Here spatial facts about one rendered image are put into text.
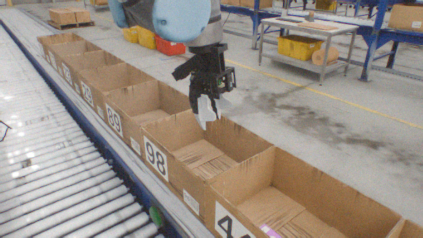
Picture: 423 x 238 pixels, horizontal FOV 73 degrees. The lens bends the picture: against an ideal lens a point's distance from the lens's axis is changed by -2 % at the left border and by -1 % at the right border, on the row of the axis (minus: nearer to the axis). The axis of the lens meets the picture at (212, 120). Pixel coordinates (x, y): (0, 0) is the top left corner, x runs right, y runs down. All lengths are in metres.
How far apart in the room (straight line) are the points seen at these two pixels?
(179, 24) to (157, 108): 1.17
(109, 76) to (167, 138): 0.79
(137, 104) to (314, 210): 0.96
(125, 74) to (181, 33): 1.47
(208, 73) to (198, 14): 0.24
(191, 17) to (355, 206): 0.66
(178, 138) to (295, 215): 0.54
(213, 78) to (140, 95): 0.90
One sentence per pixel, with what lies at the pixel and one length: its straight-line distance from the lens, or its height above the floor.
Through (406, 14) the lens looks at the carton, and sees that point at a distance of 4.95.
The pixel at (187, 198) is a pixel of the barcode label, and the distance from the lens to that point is 0.93.
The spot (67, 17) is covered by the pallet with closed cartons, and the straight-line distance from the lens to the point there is 9.52.
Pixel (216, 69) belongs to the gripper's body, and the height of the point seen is 1.36.
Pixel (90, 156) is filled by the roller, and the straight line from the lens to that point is 1.53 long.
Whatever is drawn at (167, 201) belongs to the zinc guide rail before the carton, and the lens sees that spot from 0.98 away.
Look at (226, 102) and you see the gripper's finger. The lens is 0.73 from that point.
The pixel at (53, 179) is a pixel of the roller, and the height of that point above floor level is 0.74.
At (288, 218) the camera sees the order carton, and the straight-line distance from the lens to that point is 0.94.
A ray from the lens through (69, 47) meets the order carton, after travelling 2.56.
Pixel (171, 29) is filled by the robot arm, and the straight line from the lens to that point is 0.41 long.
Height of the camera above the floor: 1.56
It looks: 28 degrees down
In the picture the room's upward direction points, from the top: straight up
